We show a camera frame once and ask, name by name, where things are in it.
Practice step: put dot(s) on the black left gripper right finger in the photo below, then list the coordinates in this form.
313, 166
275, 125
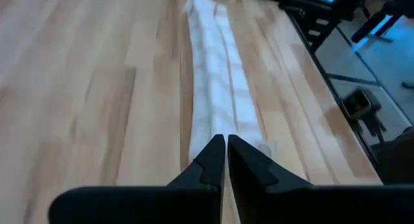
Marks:
291, 204

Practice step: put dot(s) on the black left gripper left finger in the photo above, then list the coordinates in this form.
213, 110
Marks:
181, 204

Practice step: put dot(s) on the white red-checked towel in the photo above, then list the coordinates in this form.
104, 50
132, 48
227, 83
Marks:
220, 88

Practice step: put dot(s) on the dark bulky object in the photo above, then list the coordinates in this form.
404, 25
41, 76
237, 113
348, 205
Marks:
398, 159

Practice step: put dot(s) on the black foot with brown opening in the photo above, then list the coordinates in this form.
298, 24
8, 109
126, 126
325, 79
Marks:
359, 104

